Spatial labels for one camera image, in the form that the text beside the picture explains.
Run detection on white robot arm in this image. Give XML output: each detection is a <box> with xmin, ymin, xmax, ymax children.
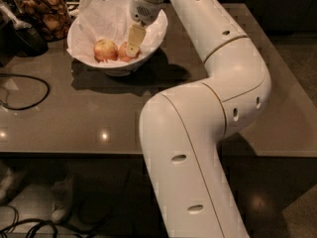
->
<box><xmin>130</xmin><ymin>0</ymin><xmax>271</xmax><ymax>238</ymax></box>

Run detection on white paper liner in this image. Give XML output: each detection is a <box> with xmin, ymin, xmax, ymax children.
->
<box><xmin>66</xmin><ymin>0</ymin><xmax>167</xmax><ymax>68</ymax></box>

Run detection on white shoe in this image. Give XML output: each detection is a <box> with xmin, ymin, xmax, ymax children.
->
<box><xmin>0</xmin><ymin>169</ymin><xmax>26</xmax><ymax>204</ymax></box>
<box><xmin>51</xmin><ymin>176</ymin><xmax>73</xmax><ymax>223</ymax></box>

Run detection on black cable on table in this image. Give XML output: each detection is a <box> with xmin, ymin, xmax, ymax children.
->
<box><xmin>0</xmin><ymin>72</ymin><xmax>51</xmax><ymax>111</ymax></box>

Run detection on glass jar of chips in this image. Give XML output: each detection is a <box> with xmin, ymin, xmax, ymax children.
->
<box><xmin>14</xmin><ymin>0</ymin><xmax>71</xmax><ymax>42</ymax></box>

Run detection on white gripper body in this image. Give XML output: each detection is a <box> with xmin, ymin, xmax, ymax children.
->
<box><xmin>129</xmin><ymin>0</ymin><xmax>161</xmax><ymax>26</ymax></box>

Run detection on white shoe left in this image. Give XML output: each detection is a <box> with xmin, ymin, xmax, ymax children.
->
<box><xmin>0</xmin><ymin>169</ymin><xmax>26</xmax><ymax>204</ymax></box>

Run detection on white bowl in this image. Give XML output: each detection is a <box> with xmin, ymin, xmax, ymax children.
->
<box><xmin>66</xmin><ymin>0</ymin><xmax>169</xmax><ymax>77</ymax></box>

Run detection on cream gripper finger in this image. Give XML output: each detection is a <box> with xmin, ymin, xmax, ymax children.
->
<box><xmin>126</xmin><ymin>24</ymin><xmax>147</xmax><ymax>58</ymax></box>

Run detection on black cables on floor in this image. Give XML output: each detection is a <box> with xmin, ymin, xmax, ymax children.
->
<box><xmin>0</xmin><ymin>205</ymin><xmax>100</xmax><ymax>238</ymax></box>

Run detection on black round appliance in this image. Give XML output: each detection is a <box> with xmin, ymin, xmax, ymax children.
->
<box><xmin>14</xmin><ymin>27</ymin><xmax>49</xmax><ymax>57</ymax></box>

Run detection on white scoop handle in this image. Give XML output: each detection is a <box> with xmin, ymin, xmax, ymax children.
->
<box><xmin>0</xmin><ymin>0</ymin><xmax>32</xmax><ymax>30</ymax></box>

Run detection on left red yellow apple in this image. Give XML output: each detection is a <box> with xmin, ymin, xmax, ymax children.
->
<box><xmin>94</xmin><ymin>39</ymin><xmax>118</xmax><ymax>61</ymax></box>

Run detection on white shoe right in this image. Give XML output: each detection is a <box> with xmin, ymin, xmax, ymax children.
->
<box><xmin>51</xmin><ymin>176</ymin><xmax>73</xmax><ymax>223</ymax></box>

